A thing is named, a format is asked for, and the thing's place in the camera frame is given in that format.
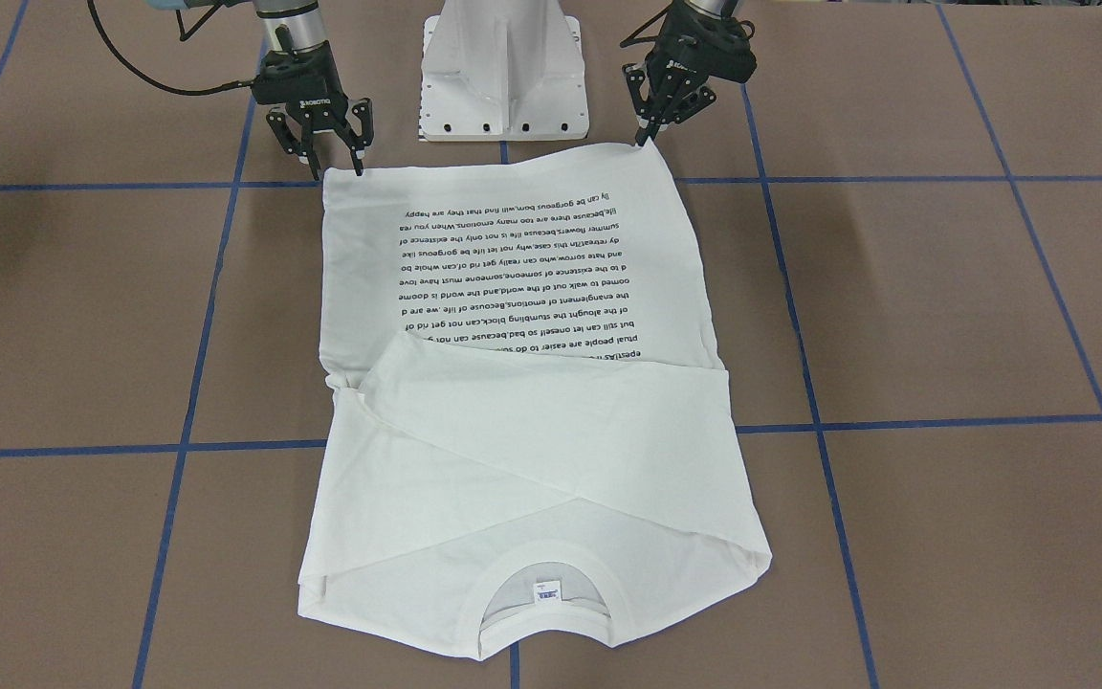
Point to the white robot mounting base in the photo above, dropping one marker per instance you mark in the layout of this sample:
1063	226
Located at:
502	71

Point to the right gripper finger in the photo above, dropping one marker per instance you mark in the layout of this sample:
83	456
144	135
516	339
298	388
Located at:
357	143
301	147

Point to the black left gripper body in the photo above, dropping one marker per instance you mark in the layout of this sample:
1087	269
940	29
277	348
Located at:
684	59

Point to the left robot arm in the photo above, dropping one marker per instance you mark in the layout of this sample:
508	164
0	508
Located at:
691	41

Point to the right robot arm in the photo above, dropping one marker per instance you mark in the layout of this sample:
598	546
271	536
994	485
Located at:
291	26

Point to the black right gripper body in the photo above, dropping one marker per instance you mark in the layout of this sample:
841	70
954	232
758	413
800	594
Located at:
304	93

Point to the white long-sleeve printed shirt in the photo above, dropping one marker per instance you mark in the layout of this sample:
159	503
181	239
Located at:
532	426

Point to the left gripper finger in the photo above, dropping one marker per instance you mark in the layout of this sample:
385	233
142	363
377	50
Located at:
656	109
685	104

